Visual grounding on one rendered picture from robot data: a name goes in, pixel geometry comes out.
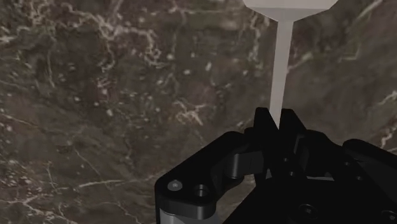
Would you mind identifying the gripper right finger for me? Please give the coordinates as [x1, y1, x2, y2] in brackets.
[279, 108, 397, 199]

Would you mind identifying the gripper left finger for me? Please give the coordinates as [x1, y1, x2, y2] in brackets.
[154, 107, 279, 224]

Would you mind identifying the white flat-headed spatula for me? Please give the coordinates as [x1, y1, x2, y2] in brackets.
[242, 0, 340, 129]

